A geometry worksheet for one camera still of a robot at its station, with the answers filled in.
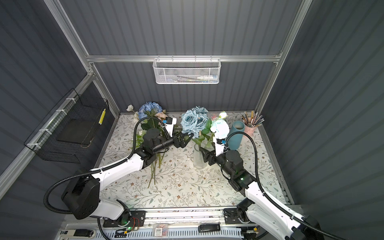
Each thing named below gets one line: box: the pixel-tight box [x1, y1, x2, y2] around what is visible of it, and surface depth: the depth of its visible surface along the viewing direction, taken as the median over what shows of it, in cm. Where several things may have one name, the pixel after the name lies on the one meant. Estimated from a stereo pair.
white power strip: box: [59, 229, 96, 238], surface depth 69 cm
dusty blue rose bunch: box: [180, 106, 209, 138], surface depth 66 cm
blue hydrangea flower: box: [138, 101, 163, 120], surface depth 107 cm
